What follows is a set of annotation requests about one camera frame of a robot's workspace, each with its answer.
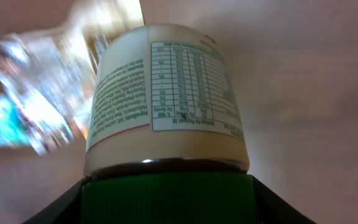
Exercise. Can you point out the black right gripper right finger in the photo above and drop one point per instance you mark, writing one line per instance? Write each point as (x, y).
(273, 209)

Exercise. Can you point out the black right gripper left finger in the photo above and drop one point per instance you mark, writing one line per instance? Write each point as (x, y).
(64, 210)

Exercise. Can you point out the green lid seasoning jar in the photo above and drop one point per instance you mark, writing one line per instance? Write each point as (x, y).
(165, 141)

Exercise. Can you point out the brown white snack bag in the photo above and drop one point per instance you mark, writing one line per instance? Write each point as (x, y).
(50, 75)

